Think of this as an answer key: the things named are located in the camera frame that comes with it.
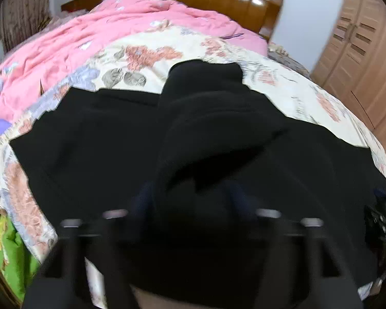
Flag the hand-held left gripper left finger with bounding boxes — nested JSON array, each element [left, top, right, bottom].
[[24, 183, 155, 309]]

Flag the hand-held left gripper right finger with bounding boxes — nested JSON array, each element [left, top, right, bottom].
[[228, 181, 364, 309]]

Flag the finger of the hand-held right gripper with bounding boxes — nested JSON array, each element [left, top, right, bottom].
[[364, 191, 386, 248]]

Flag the black pants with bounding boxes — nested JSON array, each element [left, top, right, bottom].
[[11, 59, 386, 309]]

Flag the floral bed sheet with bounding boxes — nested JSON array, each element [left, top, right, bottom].
[[0, 22, 386, 309]]

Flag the green printed cloth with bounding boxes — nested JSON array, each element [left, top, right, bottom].
[[0, 208, 41, 303]]

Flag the dark patterned pillow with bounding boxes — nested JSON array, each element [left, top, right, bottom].
[[267, 43, 309, 75]]

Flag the pink quilt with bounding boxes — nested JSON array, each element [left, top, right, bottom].
[[0, 0, 267, 123]]

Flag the light wooden wardrobe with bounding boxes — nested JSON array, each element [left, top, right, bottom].
[[310, 0, 386, 181]]

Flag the brown wooden nightstand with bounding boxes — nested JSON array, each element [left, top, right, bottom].
[[60, 0, 103, 13]]

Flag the patterned curtain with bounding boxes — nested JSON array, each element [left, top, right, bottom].
[[0, 0, 52, 68]]

